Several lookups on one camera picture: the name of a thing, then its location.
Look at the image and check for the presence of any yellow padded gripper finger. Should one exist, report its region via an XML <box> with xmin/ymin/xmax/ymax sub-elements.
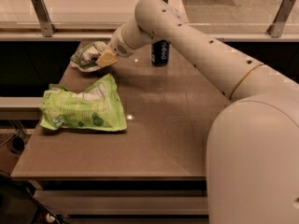
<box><xmin>95</xmin><ymin>50</ymin><xmax>118</xmax><ymax>68</ymax></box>

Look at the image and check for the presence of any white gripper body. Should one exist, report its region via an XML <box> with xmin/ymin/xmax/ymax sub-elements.
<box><xmin>108</xmin><ymin>28</ymin><xmax>134</xmax><ymax>58</ymax></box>

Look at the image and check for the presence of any small green jalapeno chip bag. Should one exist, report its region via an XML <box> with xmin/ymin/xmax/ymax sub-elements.
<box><xmin>70</xmin><ymin>41</ymin><xmax>107</xmax><ymax>73</ymax></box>

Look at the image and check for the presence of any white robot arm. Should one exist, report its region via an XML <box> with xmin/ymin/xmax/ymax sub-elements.
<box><xmin>97</xmin><ymin>0</ymin><xmax>299</xmax><ymax>224</ymax></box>

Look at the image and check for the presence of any large green chip bag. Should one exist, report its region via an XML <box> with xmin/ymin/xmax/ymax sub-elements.
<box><xmin>39</xmin><ymin>74</ymin><xmax>127</xmax><ymax>132</ymax></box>

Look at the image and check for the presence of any blue Pepsi soda can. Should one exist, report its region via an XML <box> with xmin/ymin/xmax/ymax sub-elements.
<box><xmin>151</xmin><ymin>40</ymin><xmax>169</xmax><ymax>66</ymax></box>

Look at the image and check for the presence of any left metal railing bracket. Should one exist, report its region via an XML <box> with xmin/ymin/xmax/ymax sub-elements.
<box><xmin>31</xmin><ymin>0</ymin><xmax>55</xmax><ymax>37</ymax></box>

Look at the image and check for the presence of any right metal railing bracket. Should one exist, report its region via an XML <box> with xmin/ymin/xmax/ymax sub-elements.
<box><xmin>267</xmin><ymin>0</ymin><xmax>296</xmax><ymax>38</ymax></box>

